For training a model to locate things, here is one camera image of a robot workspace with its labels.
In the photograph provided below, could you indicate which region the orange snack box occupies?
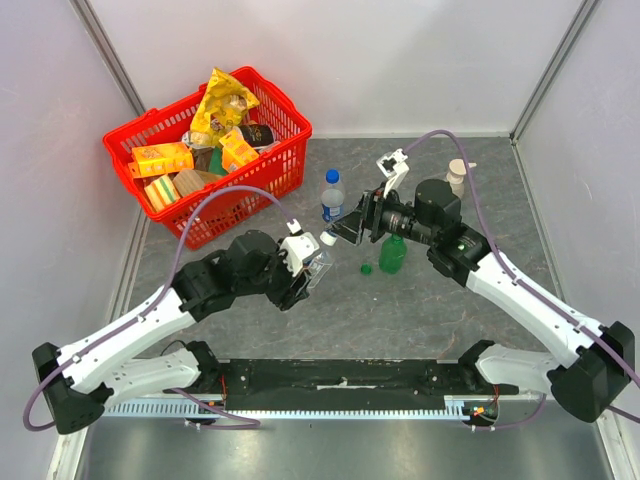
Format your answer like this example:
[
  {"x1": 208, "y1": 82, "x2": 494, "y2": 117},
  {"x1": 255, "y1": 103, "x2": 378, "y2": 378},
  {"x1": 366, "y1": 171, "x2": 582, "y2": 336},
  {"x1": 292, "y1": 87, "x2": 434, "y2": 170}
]
[
  {"x1": 220, "y1": 130, "x2": 259, "y2": 173},
  {"x1": 128, "y1": 142, "x2": 194, "y2": 178}
]

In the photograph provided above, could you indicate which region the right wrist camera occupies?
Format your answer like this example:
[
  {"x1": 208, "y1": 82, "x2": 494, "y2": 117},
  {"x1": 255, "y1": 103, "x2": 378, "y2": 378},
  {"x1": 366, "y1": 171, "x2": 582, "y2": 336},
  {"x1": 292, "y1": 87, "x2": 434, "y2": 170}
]
[{"x1": 376, "y1": 148, "x2": 409, "y2": 198}]

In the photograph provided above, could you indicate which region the white cable duct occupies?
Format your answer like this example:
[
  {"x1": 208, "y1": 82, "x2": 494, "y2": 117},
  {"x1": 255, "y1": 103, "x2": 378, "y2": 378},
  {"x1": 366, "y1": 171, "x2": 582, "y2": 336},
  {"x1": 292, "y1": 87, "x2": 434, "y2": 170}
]
[{"x1": 104, "y1": 394, "x2": 501, "y2": 421}]

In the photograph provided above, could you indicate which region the white blue bottle cap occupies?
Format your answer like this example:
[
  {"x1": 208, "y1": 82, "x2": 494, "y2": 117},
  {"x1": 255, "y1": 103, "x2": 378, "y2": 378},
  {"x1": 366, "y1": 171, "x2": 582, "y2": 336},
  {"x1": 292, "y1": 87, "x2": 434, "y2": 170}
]
[{"x1": 320, "y1": 231, "x2": 337, "y2": 246}]

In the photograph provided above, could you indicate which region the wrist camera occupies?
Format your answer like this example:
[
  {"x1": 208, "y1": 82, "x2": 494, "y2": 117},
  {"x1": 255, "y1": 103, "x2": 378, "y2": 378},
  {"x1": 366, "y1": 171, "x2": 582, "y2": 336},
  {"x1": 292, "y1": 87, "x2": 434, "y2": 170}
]
[
  {"x1": 376, "y1": 148, "x2": 409, "y2": 198},
  {"x1": 280, "y1": 219, "x2": 320, "y2": 277}
]

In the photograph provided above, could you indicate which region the yellow snack bag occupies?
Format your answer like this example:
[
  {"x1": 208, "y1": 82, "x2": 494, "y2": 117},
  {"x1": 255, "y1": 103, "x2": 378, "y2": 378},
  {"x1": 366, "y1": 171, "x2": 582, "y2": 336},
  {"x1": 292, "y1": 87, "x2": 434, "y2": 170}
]
[{"x1": 189, "y1": 68, "x2": 259, "y2": 148}]

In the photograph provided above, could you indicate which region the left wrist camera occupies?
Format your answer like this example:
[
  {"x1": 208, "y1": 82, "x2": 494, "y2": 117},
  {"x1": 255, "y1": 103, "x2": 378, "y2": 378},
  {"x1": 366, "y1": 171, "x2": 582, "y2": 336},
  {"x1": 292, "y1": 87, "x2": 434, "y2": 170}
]
[{"x1": 280, "y1": 219, "x2": 320, "y2": 277}]

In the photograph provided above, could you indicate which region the green plastic bottle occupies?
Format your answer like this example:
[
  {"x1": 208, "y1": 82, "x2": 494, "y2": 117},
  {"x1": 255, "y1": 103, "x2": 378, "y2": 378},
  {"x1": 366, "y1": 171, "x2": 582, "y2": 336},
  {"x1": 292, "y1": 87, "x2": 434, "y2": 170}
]
[{"x1": 378, "y1": 234, "x2": 407, "y2": 274}]

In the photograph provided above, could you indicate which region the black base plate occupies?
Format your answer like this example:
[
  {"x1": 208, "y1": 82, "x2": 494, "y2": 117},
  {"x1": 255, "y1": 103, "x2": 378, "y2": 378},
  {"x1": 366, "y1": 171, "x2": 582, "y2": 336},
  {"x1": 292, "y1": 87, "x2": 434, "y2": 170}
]
[{"x1": 219, "y1": 357, "x2": 481, "y2": 413}]

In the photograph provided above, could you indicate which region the dark round can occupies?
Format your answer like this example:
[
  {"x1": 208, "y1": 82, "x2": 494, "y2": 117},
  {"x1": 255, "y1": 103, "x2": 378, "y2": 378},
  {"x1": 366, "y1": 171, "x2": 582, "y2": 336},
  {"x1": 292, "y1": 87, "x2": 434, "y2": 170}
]
[{"x1": 234, "y1": 124, "x2": 275, "y2": 151}]

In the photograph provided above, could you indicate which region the striped sponge block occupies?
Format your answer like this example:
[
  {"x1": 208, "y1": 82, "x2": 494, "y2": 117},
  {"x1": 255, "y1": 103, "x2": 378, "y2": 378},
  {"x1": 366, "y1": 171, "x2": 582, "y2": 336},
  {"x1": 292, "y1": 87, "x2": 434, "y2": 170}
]
[{"x1": 144, "y1": 174, "x2": 181, "y2": 212}]

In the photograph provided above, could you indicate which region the blue cap drink bottle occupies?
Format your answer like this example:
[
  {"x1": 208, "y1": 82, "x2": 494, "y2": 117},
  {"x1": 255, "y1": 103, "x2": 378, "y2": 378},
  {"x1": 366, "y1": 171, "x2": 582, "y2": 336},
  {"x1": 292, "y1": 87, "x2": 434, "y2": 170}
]
[{"x1": 320, "y1": 169, "x2": 345, "y2": 223}]

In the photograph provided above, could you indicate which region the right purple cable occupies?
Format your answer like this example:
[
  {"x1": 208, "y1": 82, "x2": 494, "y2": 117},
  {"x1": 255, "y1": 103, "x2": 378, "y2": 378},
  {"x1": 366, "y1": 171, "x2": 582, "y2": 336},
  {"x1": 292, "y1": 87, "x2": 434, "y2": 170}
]
[{"x1": 404, "y1": 129, "x2": 640, "y2": 432}]

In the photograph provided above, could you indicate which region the brown wooden block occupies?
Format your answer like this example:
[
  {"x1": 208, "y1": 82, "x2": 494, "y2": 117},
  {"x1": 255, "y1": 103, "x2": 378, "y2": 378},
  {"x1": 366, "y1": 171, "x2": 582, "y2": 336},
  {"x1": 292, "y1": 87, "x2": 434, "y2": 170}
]
[{"x1": 172, "y1": 169, "x2": 223, "y2": 197}]

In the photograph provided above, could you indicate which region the purple cable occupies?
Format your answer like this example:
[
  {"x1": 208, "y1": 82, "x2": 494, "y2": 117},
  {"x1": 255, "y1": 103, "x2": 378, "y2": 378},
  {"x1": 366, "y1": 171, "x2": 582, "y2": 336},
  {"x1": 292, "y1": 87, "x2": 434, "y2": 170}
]
[
  {"x1": 404, "y1": 129, "x2": 640, "y2": 432},
  {"x1": 22, "y1": 185, "x2": 304, "y2": 432}
]

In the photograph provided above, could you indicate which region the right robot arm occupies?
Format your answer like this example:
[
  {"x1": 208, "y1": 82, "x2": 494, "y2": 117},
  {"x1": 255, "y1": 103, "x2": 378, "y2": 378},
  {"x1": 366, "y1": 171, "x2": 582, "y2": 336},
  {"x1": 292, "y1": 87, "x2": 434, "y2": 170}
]
[{"x1": 321, "y1": 179, "x2": 635, "y2": 423}]

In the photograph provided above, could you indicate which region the orange snack box right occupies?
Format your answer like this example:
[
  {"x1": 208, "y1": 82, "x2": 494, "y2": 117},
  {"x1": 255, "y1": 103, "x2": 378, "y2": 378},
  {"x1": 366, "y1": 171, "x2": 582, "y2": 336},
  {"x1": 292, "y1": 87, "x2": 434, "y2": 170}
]
[{"x1": 220, "y1": 130, "x2": 259, "y2": 173}]

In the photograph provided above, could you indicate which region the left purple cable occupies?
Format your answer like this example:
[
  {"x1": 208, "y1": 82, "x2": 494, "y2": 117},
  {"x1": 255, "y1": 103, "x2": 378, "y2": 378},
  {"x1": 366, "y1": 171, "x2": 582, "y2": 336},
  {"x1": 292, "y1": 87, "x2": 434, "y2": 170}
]
[{"x1": 22, "y1": 185, "x2": 304, "y2": 432}]

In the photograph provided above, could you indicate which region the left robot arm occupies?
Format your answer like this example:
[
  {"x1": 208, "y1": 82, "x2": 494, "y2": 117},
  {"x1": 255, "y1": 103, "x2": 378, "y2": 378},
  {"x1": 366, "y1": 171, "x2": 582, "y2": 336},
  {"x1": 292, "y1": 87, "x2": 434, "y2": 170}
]
[{"x1": 32, "y1": 230, "x2": 319, "y2": 435}]

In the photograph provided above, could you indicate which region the clear Pocari Sweat bottle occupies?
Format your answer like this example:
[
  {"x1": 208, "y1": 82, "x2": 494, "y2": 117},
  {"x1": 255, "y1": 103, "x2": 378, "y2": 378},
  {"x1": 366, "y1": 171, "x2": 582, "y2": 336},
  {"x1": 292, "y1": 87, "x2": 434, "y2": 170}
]
[{"x1": 307, "y1": 237, "x2": 335, "y2": 290}]

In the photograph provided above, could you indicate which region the red plastic shopping basket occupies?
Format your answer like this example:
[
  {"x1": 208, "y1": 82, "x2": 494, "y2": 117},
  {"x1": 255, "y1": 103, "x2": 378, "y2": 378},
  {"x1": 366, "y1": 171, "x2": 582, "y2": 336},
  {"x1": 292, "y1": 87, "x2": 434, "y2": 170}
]
[{"x1": 102, "y1": 65, "x2": 314, "y2": 251}]

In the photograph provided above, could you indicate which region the beige pump dispenser bottle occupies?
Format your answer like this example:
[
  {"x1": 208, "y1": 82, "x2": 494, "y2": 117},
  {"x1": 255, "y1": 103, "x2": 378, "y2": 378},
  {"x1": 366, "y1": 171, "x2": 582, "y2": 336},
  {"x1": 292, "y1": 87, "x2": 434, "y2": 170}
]
[{"x1": 445, "y1": 158, "x2": 468, "y2": 199}]

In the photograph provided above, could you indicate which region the orange snack box left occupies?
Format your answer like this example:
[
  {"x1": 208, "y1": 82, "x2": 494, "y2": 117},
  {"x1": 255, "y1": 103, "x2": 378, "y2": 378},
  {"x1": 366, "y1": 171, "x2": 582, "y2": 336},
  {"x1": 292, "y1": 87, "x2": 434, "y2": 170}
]
[{"x1": 128, "y1": 142, "x2": 194, "y2": 178}]

